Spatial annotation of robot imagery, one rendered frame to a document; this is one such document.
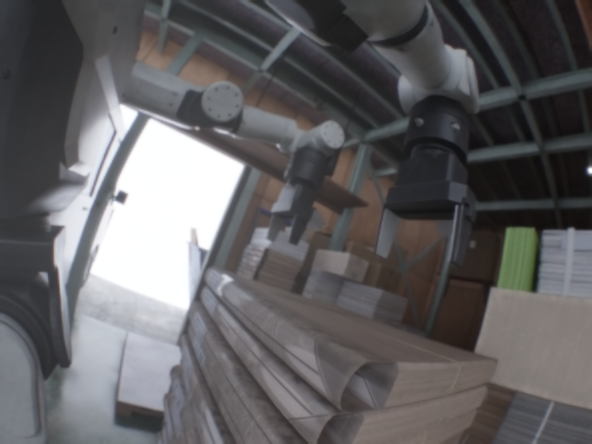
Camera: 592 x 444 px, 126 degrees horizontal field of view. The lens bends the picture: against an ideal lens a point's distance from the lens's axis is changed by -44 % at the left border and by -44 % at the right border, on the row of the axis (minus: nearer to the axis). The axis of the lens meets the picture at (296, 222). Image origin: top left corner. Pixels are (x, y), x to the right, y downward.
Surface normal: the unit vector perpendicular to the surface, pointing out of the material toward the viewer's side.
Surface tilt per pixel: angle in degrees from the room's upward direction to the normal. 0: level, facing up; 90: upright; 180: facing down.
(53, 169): 101
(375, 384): 90
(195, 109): 114
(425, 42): 134
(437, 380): 90
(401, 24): 142
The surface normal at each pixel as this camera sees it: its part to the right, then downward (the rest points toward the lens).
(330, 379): -0.80, -0.39
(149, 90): 0.42, 0.44
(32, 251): 0.68, 0.10
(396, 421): 0.48, -0.01
